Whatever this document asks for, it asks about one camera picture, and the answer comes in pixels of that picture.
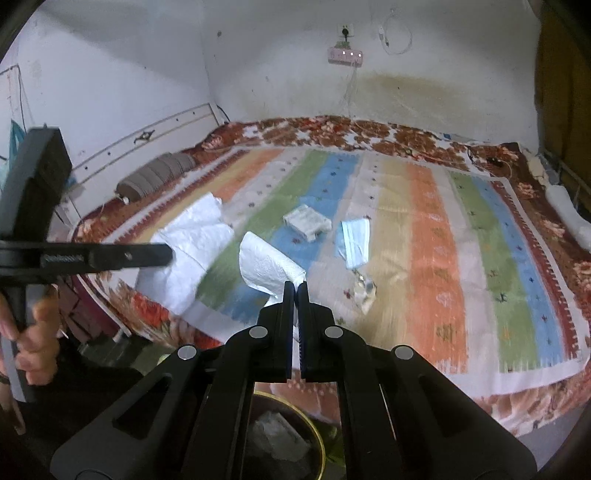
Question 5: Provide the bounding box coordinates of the clear plastic bag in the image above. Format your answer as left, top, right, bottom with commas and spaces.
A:
249, 411, 311, 462

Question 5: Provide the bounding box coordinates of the white tissue paper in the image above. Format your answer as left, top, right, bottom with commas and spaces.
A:
238, 231, 307, 306

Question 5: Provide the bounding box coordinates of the wall socket with plug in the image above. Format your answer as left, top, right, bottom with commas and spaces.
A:
338, 23, 355, 42

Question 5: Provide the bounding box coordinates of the white pillow at bedside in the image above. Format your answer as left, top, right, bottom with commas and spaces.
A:
545, 184, 591, 251

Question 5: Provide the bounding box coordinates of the white printed plastic bag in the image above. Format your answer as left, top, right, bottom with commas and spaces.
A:
134, 193, 235, 316

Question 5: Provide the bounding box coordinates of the white wall cable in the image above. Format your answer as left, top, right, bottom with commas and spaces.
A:
378, 8, 415, 57

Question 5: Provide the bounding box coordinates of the brown floral bed blanket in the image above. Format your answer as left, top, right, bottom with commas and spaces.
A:
71, 116, 590, 435

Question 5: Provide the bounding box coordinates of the white bed headboard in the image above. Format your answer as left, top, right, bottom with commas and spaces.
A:
56, 103, 225, 227

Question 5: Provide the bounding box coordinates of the grey rolled pillow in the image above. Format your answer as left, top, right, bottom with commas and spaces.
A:
115, 152, 197, 202

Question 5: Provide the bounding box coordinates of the striped colourful bed mat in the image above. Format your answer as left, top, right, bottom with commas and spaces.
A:
98, 144, 590, 398

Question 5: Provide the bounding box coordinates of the person's left hand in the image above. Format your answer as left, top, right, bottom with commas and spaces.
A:
1, 285, 60, 386

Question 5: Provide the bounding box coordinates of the small clear plastic wrapper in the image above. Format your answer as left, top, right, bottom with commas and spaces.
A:
353, 269, 377, 315

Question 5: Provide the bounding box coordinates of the mustard yellow hanging garment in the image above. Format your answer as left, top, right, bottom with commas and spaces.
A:
535, 1, 590, 182

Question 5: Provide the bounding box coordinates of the blue surgical face mask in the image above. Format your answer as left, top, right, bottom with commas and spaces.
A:
335, 218, 370, 270

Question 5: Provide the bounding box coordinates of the black round trash bin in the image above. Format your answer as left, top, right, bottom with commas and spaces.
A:
242, 391, 327, 479

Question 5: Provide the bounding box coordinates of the teal hanging bag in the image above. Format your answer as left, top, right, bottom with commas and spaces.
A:
0, 120, 26, 191

